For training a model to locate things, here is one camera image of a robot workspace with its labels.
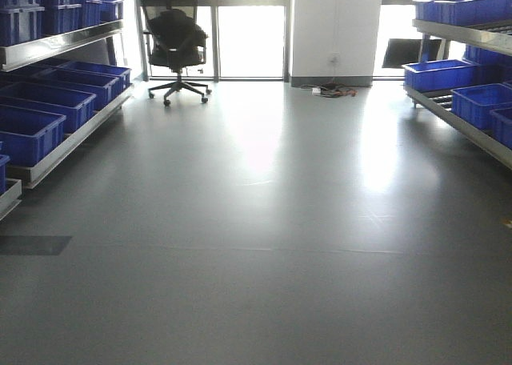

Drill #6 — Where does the right steel flow shelf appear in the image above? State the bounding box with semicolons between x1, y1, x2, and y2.
403;0;511;166

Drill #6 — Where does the left steel flow shelf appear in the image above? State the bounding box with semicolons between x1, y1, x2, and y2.
1;0;131;215

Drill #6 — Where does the white power strip with cables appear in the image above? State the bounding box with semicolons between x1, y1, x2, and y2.
300;82;358;98

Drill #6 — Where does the steel flow shelf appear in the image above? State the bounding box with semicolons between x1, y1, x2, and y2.
403;0;511;166
1;0;131;215

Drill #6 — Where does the black office chair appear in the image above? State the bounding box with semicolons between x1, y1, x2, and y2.
140;0;211;106

